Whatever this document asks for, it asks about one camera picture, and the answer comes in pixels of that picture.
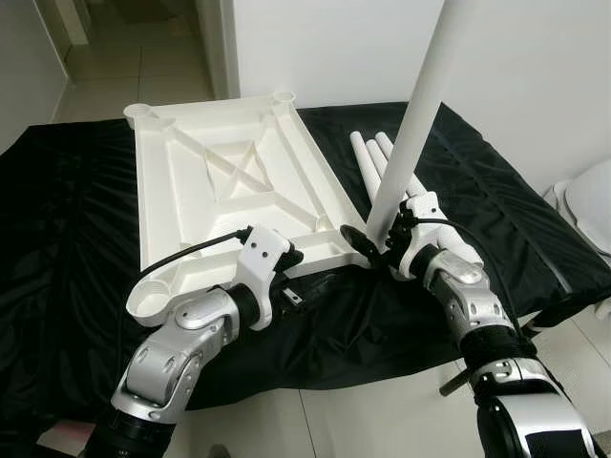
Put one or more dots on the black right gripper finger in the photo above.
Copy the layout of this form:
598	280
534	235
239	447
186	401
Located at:
363	242

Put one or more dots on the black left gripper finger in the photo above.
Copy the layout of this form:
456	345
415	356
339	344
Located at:
294	260
323	285

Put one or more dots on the white plastic table top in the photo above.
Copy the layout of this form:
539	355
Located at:
191	200

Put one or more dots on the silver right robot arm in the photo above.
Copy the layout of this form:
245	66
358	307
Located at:
468	296

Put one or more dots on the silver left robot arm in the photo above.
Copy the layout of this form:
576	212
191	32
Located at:
167	363

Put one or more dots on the black tablecloth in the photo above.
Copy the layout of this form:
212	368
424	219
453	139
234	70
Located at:
535	219

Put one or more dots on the grey left robot foot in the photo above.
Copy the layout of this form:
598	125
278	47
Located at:
217	453

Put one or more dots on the white round appliance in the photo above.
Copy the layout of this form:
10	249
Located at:
587	205

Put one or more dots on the pink stool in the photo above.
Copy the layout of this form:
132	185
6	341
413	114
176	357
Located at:
67	436

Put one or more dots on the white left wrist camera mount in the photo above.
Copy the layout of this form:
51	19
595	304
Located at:
263	253

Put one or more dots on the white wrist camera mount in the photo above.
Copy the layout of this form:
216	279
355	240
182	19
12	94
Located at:
263	253
425	205

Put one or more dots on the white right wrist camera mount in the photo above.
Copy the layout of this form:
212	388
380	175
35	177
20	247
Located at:
425	205

